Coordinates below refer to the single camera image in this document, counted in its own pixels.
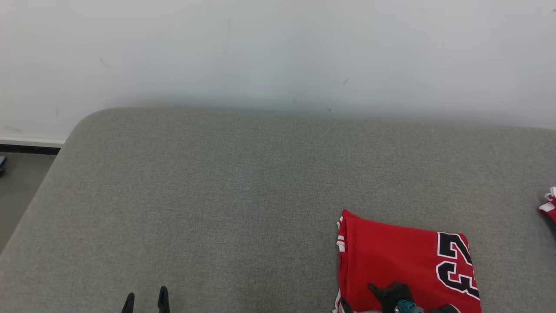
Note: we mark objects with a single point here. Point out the red shorts with white hem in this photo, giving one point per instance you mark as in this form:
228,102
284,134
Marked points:
549,206

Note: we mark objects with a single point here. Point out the dark wall baseboard strip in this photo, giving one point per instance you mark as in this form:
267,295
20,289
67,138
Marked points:
30,147

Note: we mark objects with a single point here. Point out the red jersey with white sleeves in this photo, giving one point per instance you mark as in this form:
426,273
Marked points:
391,256

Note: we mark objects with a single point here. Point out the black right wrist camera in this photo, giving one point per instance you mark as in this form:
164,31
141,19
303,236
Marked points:
393,295

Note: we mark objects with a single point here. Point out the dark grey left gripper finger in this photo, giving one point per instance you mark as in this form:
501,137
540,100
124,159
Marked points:
129,304
163,302

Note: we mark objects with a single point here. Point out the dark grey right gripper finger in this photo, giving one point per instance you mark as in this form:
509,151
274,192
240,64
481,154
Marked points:
347,307

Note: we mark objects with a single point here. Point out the grey fabric sofa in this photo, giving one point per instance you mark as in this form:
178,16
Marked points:
217,195

